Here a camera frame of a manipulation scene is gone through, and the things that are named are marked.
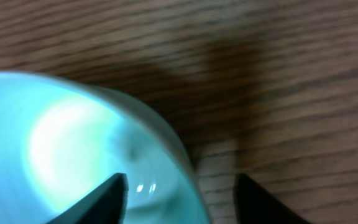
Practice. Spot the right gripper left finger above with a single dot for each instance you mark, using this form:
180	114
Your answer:
106	204

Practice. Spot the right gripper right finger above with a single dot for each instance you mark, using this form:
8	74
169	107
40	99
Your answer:
255	205

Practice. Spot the green-blue bowl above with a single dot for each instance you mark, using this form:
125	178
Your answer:
61	142

